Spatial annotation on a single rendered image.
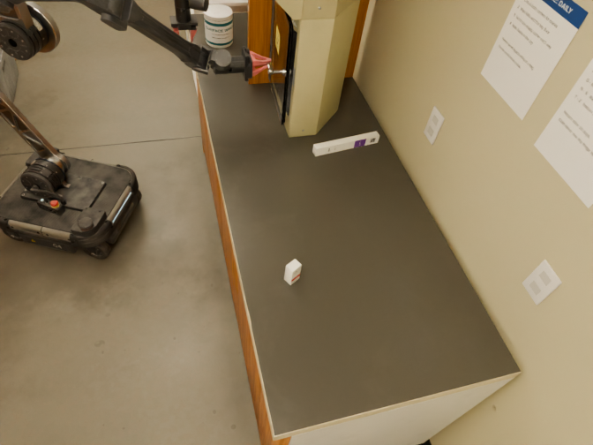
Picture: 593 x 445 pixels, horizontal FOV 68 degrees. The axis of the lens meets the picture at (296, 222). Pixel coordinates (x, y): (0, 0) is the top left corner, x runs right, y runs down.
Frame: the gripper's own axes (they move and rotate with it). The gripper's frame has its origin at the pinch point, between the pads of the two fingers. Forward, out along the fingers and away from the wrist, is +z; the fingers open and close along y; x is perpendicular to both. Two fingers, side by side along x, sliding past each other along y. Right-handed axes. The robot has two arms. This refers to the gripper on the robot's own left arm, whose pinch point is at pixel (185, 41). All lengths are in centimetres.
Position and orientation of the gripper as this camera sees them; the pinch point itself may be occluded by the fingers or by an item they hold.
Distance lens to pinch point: 198.4
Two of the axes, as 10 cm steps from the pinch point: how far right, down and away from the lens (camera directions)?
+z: -1.0, 6.2, 7.8
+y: 9.6, -1.4, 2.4
